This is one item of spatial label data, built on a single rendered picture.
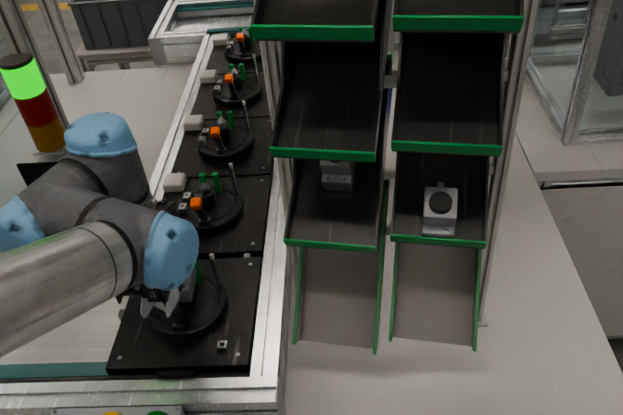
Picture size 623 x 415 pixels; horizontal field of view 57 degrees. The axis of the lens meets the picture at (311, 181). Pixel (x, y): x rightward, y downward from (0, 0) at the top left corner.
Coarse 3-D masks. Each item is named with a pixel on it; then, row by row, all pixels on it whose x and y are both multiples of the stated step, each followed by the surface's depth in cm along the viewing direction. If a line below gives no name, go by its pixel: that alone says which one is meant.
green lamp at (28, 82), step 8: (32, 64) 86; (8, 72) 84; (16, 72) 84; (24, 72) 85; (32, 72) 86; (8, 80) 85; (16, 80) 85; (24, 80) 85; (32, 80) 86; (40, 80) 88; (8, 88) 87; (16, 88) 86; (24, 88) 86; (32, 88) 87; (40, 88) 88; (16, 96) 87; (24, 96) 87; (32, 96) 87
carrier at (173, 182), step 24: (168, 192) 130; (192, 192) 126; (216, 192) 124; (240, 192) 128; (264, 192) 127; (192, 216) 120; (216, 216) 119; (240, 216) 121; (264, 216) 121; (216, 240) 116; (240, 240) 116; (264, 240) 117
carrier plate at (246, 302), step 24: (216, 264) 111; (240, 264) 111; (240, 288) 106; (240, 312) 102; (120, 336) 100; (144, 336) 99; (216, 336) 98; (240, 336) 98; (120, 360) 96; (144, 360) 96; (168, 360) 95; (192, 360) 95; (216, 360) 94; (240, 360) 94
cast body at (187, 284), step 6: (192, 270) 99; (192, 276) 98; (186, 282) 96; (192, 282) 98; (186, 288) 96; (192, 288) 98; (180, 294) 96; (186, 294) 96; (192, 294) 98; (180, 300) 97; (186, 300) 97
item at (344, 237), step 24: (384, 96) 91; (384, 120) 81; (384, 144) 82; (312, 168) 88; (360, 168) 86; (384, 168) 85; (312, 192) 86; (336, 192) 85; (360, 192) 85; (288, 216) 83; (312, 216) 84; (336, 216) 84; (360, 216) 83; (288, 240) 81; (312, 240) 83; (336, 240) 82; (360, 240) 82
